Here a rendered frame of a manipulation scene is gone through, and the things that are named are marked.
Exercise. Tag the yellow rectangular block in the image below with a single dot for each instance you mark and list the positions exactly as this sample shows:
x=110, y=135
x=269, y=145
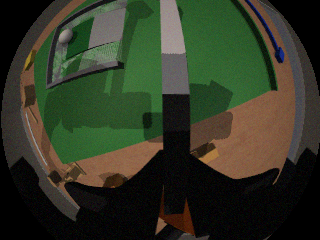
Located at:
x=29, y=61

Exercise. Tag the green putting mat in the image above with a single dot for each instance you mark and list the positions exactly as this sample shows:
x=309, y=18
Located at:
x=112, y=109

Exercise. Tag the white ball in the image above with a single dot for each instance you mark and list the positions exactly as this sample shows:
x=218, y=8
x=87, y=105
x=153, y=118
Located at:
x=66, y=36

